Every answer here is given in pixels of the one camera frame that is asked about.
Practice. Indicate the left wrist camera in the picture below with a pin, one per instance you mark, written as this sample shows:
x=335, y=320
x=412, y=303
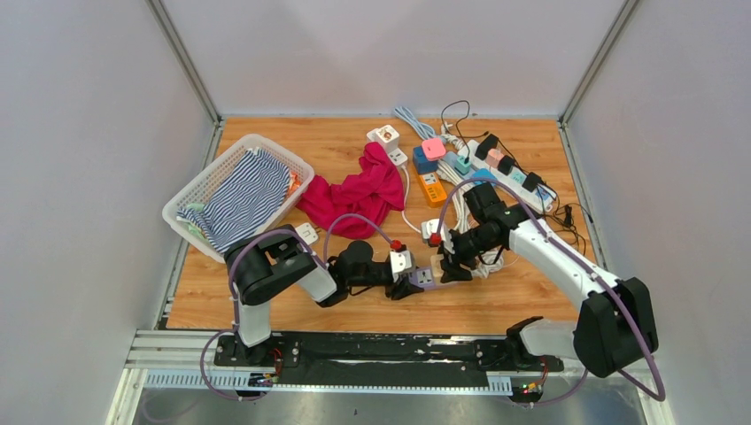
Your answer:
x=402, y=262

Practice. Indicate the pink square plug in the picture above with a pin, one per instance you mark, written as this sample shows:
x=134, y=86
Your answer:
x=433, y=148

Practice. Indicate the white travel adapter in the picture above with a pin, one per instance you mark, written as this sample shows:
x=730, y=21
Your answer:
x=397, y=157

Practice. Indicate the cyan square plug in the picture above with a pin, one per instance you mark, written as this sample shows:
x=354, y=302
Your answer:
x=483, y=173

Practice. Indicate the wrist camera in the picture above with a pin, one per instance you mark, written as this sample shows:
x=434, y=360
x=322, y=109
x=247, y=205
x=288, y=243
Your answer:
x=402, y=262
x=433, y=227

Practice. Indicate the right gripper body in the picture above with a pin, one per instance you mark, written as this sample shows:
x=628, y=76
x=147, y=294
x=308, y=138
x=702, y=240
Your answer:
x=471, y=243

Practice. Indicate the blue cube adapter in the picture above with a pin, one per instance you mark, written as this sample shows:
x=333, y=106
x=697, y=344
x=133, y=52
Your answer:
x=421, y=164

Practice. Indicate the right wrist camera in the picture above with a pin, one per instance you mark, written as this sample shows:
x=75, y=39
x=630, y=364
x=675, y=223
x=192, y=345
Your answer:
x=433, y=227

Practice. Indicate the magenta cloth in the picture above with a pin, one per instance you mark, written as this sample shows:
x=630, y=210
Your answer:
x=374, y=193

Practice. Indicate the white cube socket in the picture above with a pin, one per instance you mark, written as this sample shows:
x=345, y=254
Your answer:
x=387, y=136

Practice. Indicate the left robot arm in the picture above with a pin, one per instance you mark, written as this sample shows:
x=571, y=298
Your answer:
x=263, y=266

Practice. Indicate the blue striped cloth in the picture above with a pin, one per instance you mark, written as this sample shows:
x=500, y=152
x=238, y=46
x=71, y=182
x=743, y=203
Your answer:
x=254, y=190

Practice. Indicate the beige dragon cube adapter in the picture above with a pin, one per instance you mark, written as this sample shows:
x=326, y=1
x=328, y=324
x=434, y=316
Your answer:
x=440, y=270

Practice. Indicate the orange power strip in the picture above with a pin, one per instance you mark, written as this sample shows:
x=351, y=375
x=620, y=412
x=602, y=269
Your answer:
x=432, y=189

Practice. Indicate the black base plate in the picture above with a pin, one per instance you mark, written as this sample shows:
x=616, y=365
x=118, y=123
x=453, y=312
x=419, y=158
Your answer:
x=388, y=360

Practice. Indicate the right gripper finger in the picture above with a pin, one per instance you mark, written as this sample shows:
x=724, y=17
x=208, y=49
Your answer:
x=454, y=273
x=446, y=257

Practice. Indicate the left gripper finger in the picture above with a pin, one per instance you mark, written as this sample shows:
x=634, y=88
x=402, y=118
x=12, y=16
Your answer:
x=407, y=279
x=402, y=289

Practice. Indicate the purple USB power strip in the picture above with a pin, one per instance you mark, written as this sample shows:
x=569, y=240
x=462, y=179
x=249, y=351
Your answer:
x=423, y=277

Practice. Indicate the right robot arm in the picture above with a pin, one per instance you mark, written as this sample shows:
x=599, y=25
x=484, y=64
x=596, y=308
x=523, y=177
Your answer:
x=615, y=329

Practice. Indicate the white plastic basket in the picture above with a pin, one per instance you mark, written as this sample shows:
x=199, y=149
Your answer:
x=202, y=187

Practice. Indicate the white USB charger plug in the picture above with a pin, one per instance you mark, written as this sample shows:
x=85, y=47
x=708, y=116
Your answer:
x=308, y=233

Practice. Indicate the white long power strip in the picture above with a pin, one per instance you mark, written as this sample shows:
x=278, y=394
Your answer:
x=472, y=155

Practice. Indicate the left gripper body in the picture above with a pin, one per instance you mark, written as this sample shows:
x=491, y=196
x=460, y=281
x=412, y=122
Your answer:
x=374, y=277

